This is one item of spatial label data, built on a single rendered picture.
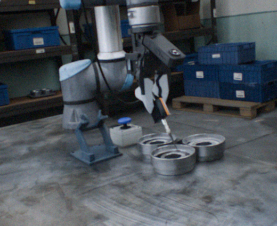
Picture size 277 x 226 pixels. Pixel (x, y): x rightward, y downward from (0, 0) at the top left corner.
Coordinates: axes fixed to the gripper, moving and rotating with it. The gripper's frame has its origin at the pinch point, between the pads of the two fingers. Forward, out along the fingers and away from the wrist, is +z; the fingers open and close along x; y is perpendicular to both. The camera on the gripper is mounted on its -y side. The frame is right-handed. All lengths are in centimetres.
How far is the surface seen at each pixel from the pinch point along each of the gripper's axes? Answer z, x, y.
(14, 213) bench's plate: 13.2, 38.9, -3.5
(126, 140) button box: 11.4, 1.2, 15.2
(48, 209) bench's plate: 13.1, 33.2, -7.0
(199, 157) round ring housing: 12.0, -3.9, -9.8
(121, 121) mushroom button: 6.2, 0.7, 17.7
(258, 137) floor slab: 94, -223, 161
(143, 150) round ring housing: 10.7, 4.3, 2.0
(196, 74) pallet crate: 50, -279, 306
